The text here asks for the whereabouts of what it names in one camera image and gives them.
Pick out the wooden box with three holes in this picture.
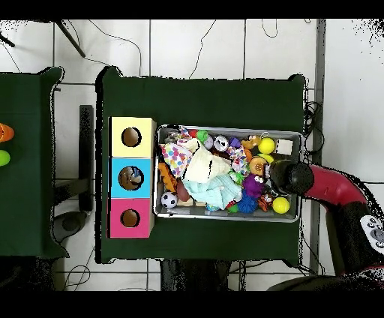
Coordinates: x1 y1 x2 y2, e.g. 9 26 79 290
106 115 158 239

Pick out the silver mesh bin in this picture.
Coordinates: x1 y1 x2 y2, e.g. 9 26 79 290
153 124 304 224

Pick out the cream muslin cloth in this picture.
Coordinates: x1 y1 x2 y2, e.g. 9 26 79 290
181 138 233 184

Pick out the polka dot paper napkin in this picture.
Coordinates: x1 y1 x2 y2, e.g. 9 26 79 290
160 142 194 178

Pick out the light blue muslin cloth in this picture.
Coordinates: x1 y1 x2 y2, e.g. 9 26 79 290
182 172 244 211

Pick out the small soccer ball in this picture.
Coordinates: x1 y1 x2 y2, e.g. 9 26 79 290
160 191 179 209

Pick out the dark green table cloth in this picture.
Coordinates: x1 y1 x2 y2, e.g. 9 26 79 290
94 65 307 268
0 66 71 260

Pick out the brown monkey plush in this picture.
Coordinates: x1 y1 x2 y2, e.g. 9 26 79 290
240 134 263 150

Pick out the purple spiky ball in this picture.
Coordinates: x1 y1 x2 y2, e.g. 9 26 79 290
241 173 266 199

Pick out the blue spiky ball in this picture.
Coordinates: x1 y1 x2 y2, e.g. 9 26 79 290
237 190 259 215

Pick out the yellow ball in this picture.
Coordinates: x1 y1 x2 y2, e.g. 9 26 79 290
271 196 291 215
257 136 276 155

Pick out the black panel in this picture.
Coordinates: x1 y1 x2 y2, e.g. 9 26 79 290
78 104 95 212

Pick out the grey round base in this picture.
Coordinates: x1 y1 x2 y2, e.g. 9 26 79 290
52 210 89 245

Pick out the orange plastic object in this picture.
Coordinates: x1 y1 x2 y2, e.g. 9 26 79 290
0 122 15 143

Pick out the thin black floor cable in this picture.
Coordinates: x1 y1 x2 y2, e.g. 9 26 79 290
88 19 143 76
188 19 217 80

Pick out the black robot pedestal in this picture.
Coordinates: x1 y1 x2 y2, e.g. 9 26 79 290
160 259 232 292

